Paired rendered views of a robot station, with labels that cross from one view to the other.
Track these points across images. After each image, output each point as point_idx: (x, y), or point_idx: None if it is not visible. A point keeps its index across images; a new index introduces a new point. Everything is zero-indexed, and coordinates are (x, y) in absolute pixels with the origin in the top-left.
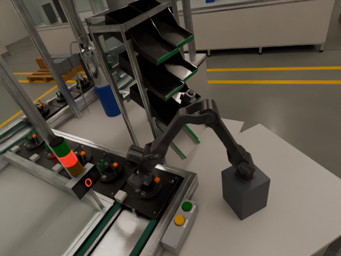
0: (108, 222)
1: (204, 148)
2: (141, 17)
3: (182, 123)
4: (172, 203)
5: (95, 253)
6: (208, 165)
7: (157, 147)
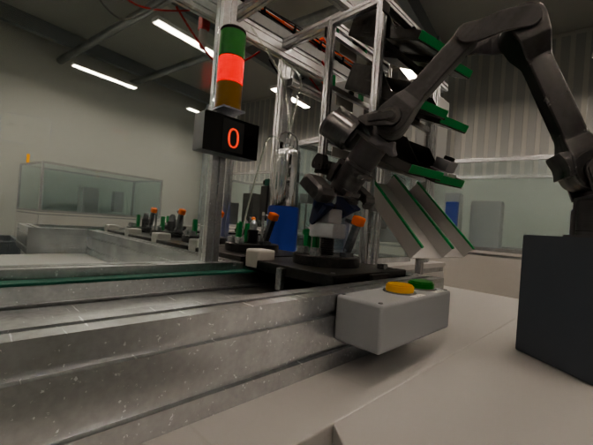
0: (211, 275)
1: (451, 304)
2: (405, 14)
3: (465, 38)
4: (379, 281)
5: (147, 299)
6: (464, 316)
7: (396, 94)
